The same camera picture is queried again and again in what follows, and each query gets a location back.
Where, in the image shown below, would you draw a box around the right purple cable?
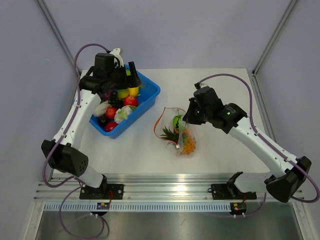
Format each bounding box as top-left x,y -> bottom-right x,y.
194,73 -> 320,218

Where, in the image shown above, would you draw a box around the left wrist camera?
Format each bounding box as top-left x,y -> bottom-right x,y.
109,48 -> 125,67

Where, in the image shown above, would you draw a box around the right circuit board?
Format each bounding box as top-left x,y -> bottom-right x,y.
230,202 -> 247,215

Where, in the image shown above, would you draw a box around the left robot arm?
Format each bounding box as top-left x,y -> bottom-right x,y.
41,48 -> 131,199

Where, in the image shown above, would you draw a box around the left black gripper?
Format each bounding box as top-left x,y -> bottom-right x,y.
106,62 -> 141,91

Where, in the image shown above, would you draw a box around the right aluminium frame post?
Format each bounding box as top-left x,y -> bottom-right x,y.
252,0 -> 300,77

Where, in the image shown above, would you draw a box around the red toy apple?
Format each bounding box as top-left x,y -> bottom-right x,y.
123,95 -> 139,107

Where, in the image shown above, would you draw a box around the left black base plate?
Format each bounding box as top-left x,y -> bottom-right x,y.
79,183 -> 125,200

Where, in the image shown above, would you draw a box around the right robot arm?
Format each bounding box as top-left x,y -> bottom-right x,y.
183,86 -> 312,203

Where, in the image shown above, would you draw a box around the left circuit board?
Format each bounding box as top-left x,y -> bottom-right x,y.
96,202 -> 110,210

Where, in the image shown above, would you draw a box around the yellow-green toy mango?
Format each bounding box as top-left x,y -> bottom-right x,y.
117,88 -> 130,100

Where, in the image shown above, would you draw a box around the dark toy eggplant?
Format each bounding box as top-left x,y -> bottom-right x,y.
97,115 -> 110,128

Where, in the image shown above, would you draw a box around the green striped toy melon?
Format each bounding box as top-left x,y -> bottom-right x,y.
172,114 -> 185,133

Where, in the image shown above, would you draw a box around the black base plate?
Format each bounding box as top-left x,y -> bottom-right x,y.
207,183 -> 257,200
79,183 -> 125,200

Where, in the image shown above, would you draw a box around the green toy apple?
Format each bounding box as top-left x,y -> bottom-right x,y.
125,69 -> 131,77

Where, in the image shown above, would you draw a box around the white slotted cable duct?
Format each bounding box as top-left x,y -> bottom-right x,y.
44,201 -> 231,213

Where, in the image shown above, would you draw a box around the aluminium frame post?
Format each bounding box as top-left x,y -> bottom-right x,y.
252,0 -> 300,77
35,0 -> 75,68

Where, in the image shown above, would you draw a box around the blue plastic bin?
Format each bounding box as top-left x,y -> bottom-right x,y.
89,71 -> 161,139

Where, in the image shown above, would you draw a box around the circuit board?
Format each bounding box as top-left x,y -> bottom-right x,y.
96,202 -> 110,210
230,202 -> 247,215

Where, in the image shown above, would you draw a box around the left aluminium frame post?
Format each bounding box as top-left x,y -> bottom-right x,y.
35,0 -> 75,68

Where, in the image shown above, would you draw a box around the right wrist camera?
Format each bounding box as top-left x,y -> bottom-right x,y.
200,83 -> 208,88

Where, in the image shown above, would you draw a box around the yellow toy lemon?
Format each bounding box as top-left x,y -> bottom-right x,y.
128,86 -> 140,97

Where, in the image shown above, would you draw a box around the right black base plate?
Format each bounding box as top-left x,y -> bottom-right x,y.
207,183 -> 257,200

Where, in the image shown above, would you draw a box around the dark toy grapes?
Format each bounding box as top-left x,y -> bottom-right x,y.
107,90 -> 124,109

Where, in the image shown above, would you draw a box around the small red toy tomato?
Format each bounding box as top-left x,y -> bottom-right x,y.
105,106 -> 117,120

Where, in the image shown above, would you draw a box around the clear orange-zip bag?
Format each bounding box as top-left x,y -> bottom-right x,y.
153,107 -> 197,156

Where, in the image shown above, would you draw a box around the white toy radish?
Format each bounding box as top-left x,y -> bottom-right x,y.
93,101 -> 111,117

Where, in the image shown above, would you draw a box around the toy pineapple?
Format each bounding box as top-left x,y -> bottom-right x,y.
160,127 -> 196,155

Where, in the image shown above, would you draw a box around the toy lettuce cabbage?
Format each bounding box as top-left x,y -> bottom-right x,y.
114,105 -> 133,124

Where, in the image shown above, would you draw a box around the aluminium front rail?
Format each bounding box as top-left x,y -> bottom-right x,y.
33,173 -> 306,203

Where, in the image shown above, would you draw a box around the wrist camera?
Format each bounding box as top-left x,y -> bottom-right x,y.
109,48 -> 125,67
200,83 -> 208,88

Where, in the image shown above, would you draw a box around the toy orange persimmon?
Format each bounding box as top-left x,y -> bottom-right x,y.
179,124 -> 191,134

